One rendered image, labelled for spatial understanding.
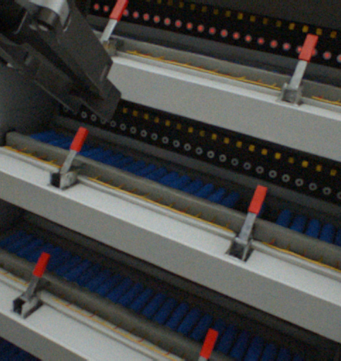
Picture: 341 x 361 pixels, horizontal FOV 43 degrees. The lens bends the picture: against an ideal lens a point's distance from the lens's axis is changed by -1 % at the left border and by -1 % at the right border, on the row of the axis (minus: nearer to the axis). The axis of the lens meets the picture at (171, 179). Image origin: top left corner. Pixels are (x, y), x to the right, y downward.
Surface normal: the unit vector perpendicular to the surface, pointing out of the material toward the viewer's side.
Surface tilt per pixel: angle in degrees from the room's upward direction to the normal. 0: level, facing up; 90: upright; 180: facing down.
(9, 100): 90
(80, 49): 91
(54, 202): 109
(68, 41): 91
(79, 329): 19
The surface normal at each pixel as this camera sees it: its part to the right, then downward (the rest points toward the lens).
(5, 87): 0.89, 0.31
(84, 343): 0.18, -0.91
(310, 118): -0.42, 0.27
